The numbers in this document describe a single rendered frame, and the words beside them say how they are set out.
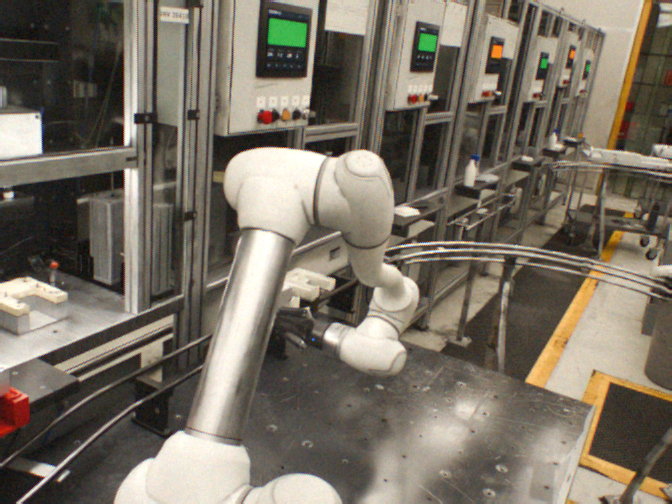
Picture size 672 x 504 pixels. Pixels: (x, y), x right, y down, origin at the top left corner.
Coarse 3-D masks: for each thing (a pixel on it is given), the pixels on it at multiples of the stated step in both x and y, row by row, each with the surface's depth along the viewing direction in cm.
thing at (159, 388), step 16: (336, 272) 231; (336, 288) 229; (352, 288) 226; (336, 304) 231; (352, 304) 229; (208, 336) 171; (272, 336) 191; (176, 352) 161; (272, 352) 192; (144, 368) 151; (112, 384) 143; (144, 384) 148; (160, 384) 147; (176, 384) 147; (144, 400) 139; (160, 400) 146; (144, 416) 151; (160, 416) 148; (160, 432) 149
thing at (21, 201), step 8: (8, 192) 141; (16, 192) 146; (0, 200) 139; (8, 200) 139; (16, 200) 141; (24, 200) 143; (32, 200) 144; (0, 208) 138; (8, 208) 140; (16, 208) 141; (24, 208) 143; (32, 208) 145; (0, 216) 139; (8, 216) 140; (16, 216) 142; (24, 216) 144
